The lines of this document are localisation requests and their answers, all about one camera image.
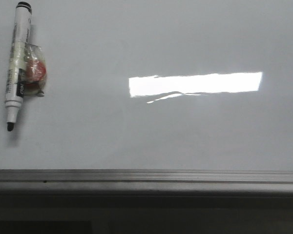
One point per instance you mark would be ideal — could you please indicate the white black whiteboard marker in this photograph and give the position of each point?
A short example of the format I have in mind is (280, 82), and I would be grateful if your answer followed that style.
(15, 85)

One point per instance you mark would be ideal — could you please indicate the white whiteboard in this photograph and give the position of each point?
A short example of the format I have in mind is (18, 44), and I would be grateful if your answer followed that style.
(155, 84)

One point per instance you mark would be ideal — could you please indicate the dark panel below whiteboard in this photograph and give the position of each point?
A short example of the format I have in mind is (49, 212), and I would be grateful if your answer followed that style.
(45, 227)

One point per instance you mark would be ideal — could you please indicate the aluminium whiteboard frame rail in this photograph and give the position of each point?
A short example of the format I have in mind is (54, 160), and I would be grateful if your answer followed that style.
(145, 182)

